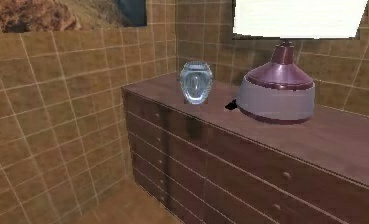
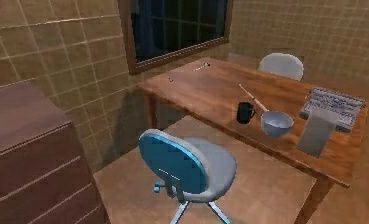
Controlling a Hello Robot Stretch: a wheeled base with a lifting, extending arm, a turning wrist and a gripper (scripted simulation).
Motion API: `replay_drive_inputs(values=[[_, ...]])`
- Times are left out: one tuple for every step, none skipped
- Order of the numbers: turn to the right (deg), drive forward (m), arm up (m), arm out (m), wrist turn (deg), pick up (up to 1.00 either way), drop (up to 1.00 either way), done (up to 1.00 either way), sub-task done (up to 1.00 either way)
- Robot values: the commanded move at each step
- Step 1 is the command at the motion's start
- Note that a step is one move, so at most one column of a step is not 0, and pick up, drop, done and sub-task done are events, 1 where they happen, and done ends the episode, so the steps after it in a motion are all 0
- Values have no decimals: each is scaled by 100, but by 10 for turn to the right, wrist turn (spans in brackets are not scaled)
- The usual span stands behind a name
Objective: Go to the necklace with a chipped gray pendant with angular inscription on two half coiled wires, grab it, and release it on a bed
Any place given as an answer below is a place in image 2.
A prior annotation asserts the blue swivel office chair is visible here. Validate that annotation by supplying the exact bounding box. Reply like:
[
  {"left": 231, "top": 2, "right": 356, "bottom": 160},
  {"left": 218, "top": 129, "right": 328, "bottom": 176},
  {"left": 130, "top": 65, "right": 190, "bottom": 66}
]
[{"left": 138, "top": 128, "right": 238, "bottom": 224}]

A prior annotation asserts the grey round-backed chair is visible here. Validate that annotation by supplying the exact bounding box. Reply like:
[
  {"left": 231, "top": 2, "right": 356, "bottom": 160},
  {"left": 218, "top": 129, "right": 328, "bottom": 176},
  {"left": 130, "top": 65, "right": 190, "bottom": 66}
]
[{"left": 257, "top": 52, "right": 305, "bottom": 82}]

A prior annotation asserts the dark window with brown frame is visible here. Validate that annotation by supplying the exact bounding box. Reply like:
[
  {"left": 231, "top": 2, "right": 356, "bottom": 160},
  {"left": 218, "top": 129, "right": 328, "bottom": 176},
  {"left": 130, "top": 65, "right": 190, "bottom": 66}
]
[{"left": 117, "top": 0, "right": 235, "bottom": 76}]

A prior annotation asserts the brown wooden table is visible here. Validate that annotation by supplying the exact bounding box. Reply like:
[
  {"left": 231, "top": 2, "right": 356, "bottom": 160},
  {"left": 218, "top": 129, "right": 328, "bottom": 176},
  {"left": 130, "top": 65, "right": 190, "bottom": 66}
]
[{"left": 137, "top": 56, "right": 369, "bottom": 224}]

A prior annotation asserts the grey-blue bowl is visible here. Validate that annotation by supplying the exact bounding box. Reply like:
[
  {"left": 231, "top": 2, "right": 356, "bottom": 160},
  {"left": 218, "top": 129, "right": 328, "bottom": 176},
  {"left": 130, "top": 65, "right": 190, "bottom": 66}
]
[{"left": 260, "top": 110, "right": 295, "bottom": 139}]

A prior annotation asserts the small pale stick with dark tip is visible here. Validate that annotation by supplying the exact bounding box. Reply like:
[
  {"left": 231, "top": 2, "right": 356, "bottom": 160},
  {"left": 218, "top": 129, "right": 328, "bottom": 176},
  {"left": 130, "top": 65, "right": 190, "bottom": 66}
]
[{"left": 192, "top": 62, "right": 211, "bottom": 72}]

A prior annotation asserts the brown chest of drawers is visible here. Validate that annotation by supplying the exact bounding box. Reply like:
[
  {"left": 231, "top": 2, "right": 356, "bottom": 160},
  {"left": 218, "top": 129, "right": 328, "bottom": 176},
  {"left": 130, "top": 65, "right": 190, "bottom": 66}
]
[{"left": 0, "top": 80, "right": 112, "bottom": 224}]

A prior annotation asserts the wooden stick with pale handle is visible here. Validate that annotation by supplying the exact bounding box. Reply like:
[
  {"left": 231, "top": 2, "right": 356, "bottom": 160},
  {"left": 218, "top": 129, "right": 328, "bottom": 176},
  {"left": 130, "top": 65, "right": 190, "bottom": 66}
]
[{"left": 238, "top": 83, "right": 270, "bottom": 113}]

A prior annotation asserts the black mug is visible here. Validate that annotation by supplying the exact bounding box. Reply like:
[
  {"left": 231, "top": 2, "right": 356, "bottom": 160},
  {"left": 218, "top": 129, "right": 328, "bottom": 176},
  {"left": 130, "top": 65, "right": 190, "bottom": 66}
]
[{"left": 236, "top": 101, "right": 257, "bottom": 125}]

